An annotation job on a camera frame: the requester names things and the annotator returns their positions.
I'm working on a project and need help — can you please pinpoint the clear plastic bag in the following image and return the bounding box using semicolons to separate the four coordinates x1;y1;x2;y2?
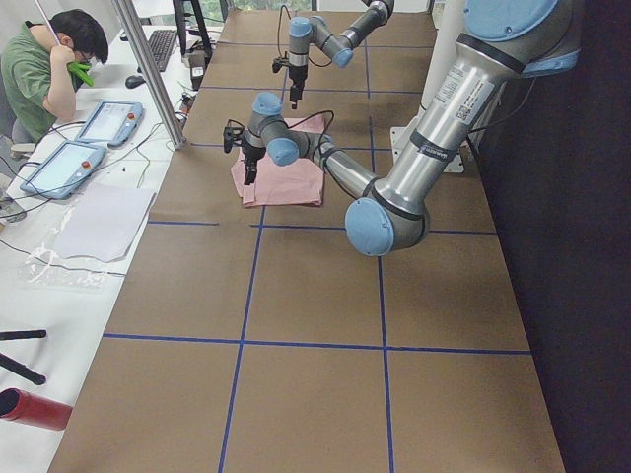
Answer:
18;206;117;293

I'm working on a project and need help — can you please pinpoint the black curtain backdrop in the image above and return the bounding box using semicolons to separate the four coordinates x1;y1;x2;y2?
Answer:
479;1;630;472

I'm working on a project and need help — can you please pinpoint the upper teach pendant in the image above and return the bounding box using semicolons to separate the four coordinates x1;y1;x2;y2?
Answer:
75;101;144;148

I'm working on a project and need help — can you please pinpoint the lower teach pendant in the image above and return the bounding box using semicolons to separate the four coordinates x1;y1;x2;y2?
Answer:
20;140;105;199

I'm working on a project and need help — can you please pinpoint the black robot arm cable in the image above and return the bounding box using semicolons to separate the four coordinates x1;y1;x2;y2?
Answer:
275;3;336;68

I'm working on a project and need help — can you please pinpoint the black camera tripod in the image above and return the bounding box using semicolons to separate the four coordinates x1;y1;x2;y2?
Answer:
1;329;47;385

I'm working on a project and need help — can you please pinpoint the person in green shirt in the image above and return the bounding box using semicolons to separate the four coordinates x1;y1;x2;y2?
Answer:
1;9;108;144

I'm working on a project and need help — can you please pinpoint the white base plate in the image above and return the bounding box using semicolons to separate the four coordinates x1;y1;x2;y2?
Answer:
390;127;465;173

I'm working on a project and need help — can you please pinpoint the red cylinder bottle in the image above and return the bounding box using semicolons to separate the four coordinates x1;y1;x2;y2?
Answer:
1;388;73;431

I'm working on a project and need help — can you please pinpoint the pink printed t-shirt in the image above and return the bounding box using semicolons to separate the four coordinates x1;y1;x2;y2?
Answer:
231;116;327;208

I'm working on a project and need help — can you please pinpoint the teach pendant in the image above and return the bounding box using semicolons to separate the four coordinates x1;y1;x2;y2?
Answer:
20;140;105;199
75;101;144;148

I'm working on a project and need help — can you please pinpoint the aluminium frame post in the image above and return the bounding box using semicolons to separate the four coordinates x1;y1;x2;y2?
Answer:
111;0;185;150

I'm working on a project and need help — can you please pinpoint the white paper sheet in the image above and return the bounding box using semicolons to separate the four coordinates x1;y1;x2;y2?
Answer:
54;183;156;263

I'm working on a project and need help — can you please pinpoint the black computer mouse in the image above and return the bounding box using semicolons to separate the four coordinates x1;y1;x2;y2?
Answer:
124;75;145;90

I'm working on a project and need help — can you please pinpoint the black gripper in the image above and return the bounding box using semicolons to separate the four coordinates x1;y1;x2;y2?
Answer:
223;119;266;185
272;53;309;109

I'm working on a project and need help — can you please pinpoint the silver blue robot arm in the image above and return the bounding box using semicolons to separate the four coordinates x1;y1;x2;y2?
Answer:
223;1;585;256
272;0;394;109

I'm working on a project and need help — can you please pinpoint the black keyboard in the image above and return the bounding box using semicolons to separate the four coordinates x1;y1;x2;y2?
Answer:
148;30;177;72

